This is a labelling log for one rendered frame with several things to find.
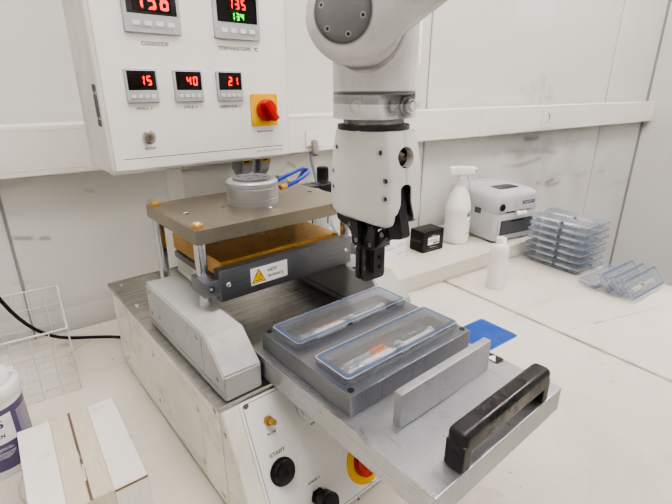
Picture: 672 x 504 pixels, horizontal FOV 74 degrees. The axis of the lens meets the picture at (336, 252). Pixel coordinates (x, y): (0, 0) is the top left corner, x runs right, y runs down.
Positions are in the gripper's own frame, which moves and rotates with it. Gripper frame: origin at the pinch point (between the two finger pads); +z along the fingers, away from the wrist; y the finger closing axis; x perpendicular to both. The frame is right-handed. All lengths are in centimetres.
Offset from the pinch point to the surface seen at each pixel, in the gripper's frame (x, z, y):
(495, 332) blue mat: -51, 34, 12
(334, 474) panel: 5.3, 29.0, 0.2
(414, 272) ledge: -55, 29, 40
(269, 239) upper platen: 0.6, 2.8, 21.7
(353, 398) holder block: 9.6, 9.5, -8.2
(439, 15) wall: -92, -40, 67
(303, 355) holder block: 9.3, 9.2, 0.6
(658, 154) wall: -252, 15, 44
